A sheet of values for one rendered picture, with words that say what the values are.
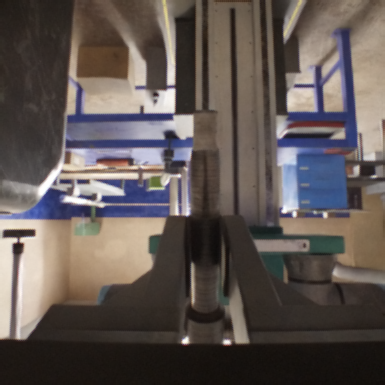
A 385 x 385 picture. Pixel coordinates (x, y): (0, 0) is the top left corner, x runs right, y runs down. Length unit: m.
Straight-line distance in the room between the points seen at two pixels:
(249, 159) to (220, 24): 0.65
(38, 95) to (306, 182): 1.96
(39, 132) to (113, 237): 7.21
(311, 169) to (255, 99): 1.01
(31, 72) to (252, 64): 1.15
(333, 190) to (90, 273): 6.61
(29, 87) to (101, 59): 2.13
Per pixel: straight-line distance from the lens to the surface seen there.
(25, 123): 0.30
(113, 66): 2.38
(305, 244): 0.99
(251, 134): 1.25
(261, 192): 1.16
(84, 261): 7.82
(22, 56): 0.31
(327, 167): 2.21
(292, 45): 2.39
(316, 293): 1.04
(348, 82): 2.26
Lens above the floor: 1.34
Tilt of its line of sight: 6 degrees down
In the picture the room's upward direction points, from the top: 180 degrees counter-clockwise
